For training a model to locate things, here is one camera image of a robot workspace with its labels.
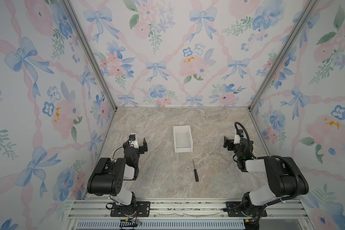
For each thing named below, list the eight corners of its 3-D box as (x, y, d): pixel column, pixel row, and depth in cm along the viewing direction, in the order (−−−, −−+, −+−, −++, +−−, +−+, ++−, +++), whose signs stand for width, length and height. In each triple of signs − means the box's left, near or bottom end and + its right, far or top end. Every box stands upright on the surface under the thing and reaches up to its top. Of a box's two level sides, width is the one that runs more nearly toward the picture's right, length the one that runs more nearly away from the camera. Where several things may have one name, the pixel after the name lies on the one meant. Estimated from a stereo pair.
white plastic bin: (173, 153, 97) (173, 148, 91) (173, 130, 108) (173, 125, 103) (191, 153, 97) (192, 148, 91) (190, 131, 108) (190, 125, 103)
